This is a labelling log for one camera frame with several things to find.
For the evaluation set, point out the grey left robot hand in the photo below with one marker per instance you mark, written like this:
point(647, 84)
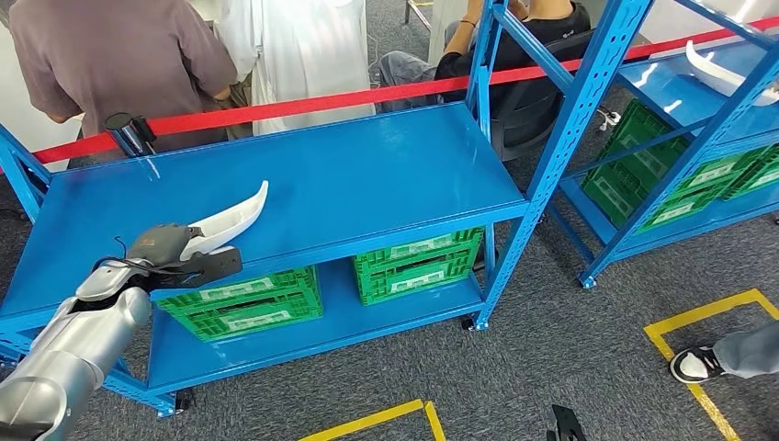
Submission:
point(158, 246)

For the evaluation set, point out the white curved plastic part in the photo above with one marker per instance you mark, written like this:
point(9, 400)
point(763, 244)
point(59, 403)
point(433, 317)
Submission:
point(237, 216)
point(718, 74)

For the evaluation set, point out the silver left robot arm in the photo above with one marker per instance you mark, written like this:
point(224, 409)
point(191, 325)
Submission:
point(79, 347)

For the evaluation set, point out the blue metal shelf rack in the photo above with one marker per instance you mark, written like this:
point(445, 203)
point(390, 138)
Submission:
point(365, 170)
point(669, 85)

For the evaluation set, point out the green plastic crate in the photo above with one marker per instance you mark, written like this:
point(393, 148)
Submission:
point(768, 158)
point(304, 311)
point(739, 188)
point(371, 260)
point(298, 283)
point(645, 120)
point(688, 202)
point(377, 287)

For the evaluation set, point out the person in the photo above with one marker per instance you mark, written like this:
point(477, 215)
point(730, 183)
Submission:
point(304, 48)
point(548, 21)
point(121, 61)
point(742, 354)

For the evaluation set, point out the red barrier belt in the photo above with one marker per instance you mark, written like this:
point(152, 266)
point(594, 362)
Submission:
point(304, 105)

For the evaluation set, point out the black office chair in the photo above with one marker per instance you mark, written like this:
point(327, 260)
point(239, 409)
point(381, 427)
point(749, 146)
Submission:
point(523, 123)

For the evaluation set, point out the white power plug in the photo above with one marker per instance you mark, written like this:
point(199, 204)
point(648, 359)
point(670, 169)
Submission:
point(610, 119)

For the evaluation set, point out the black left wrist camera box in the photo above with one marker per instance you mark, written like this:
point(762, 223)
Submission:
point(213, 268)

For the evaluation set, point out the chrome black stanchion post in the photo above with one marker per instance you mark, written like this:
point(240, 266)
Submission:
point(129, 135)

